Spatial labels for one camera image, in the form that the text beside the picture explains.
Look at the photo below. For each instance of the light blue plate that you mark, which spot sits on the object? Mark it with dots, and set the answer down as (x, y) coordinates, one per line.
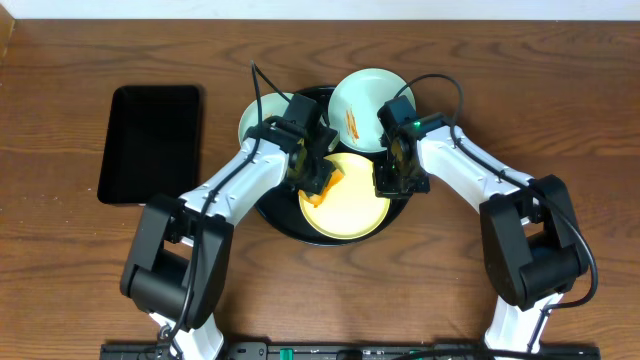
(272, 105)
(354, 105)

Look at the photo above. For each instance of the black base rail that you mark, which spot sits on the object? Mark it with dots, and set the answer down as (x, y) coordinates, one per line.
(263, 351)

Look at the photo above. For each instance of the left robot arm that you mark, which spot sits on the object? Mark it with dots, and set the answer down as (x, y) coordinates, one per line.
(176, 267)

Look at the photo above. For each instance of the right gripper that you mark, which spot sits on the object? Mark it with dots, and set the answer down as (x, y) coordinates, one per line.
(383, 187)

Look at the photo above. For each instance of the yellow green sponge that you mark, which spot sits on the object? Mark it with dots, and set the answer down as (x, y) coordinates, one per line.
(317, 199)

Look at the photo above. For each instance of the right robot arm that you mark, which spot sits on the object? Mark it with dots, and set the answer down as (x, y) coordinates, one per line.
(532, 247)

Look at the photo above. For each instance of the black rectangular bin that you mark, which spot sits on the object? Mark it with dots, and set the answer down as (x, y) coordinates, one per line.
(152, 143)

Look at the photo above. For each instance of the round black tray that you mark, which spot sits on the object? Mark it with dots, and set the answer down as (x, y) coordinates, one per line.
(281, 209)

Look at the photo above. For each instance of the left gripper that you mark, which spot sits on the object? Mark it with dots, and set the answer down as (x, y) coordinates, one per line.
(317, 173)

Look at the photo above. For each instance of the yellow plate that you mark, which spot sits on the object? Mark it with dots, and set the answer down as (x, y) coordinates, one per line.
(351, 207)

